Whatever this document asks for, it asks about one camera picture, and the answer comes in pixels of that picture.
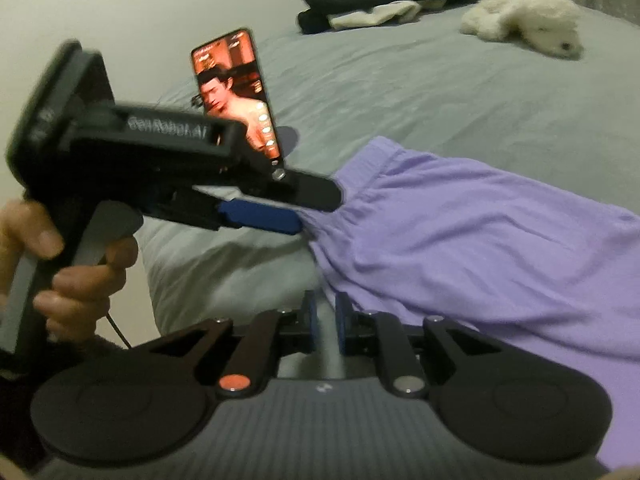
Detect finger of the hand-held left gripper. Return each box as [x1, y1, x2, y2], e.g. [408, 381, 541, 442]
[219, 199, 304, 237]
[235, 165, 344, 213]

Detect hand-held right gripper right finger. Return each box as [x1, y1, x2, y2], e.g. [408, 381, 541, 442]
[335, 292, 506, 400]

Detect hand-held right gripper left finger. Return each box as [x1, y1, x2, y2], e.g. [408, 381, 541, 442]
[147, 292, 321, 400]

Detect purple pants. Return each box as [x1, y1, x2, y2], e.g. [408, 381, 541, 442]
[300, 135, 640, 471]

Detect person's left hand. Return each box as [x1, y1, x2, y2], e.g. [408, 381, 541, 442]
[0, 199, 140, 345]

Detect smartphone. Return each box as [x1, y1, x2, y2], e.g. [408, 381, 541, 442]
[191, 27, 286, 167]

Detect cream cloth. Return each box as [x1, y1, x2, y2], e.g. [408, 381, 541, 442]
[327, 1, 423, 31]

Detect white plush dog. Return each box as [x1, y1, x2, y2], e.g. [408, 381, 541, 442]
[460, 0, 585, 61]

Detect black cable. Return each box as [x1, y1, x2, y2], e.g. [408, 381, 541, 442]
[102, 310, 133, 351]

